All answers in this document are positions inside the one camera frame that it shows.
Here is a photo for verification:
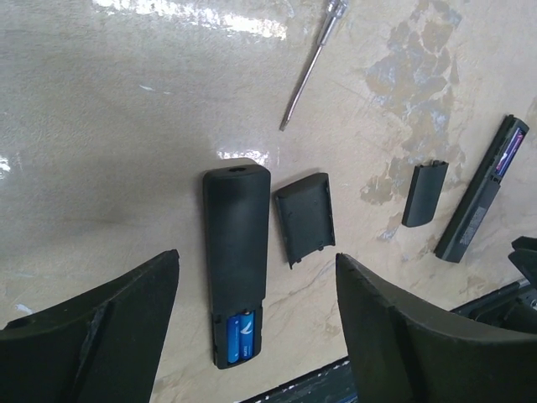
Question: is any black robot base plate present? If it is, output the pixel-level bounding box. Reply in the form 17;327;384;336
244;357;357;403

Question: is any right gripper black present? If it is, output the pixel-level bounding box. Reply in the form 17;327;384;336
508;236;536;311

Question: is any black battery cover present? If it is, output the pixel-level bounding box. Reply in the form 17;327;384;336
402;160;449;228
274;172;336;266

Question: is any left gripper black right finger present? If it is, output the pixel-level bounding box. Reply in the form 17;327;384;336
336;254;536;402

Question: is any black remote control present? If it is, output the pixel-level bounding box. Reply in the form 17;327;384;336
202;159;271;369
435;115;529;263

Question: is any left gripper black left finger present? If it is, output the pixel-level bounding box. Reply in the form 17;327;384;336
1;249;180;402

